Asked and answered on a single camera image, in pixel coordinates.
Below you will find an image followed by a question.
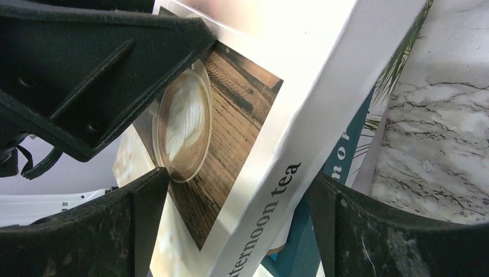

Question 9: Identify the white Afternoon Tea book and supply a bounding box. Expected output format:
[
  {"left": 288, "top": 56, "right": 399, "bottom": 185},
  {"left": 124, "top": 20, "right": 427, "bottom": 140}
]
[{"left": 113, "top": 1, "right": 425, "bottom": 276}]

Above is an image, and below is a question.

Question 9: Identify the teal bottom book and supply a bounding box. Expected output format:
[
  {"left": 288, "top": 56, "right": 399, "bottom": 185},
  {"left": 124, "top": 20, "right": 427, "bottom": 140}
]
[{"left": 256, "top": 89, "right": 377, "bottom": 276}]

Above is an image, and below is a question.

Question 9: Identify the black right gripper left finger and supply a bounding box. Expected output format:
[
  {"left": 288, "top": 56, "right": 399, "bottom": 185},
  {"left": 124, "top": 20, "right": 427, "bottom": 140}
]
[{"left": 1, "top": 167, "right": 169, "bottom": 276}]

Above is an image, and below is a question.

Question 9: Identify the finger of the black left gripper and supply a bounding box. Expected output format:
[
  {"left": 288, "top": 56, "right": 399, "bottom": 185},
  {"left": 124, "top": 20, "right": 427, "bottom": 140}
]
[{"left": 1, "top": 3, "right": 216, "bottom": 162}]

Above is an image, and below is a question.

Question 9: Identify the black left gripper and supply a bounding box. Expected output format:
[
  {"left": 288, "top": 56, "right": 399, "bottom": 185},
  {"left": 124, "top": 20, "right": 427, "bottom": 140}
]
[{"left": 1, "top": 130, "right": 63, "bottom": 180}]

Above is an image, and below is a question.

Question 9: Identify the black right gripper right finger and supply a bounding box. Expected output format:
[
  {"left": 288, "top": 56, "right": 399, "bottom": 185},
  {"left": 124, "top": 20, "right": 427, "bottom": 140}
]
[{"left": 306, "top": 173, "right": 488, "bottom": 276}]

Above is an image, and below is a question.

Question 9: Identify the white Decorate book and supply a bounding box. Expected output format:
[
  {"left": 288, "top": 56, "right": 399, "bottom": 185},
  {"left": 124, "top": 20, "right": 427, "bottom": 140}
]
[{"left": 267, "top": 0, "right": 434, "bottom": 257}]

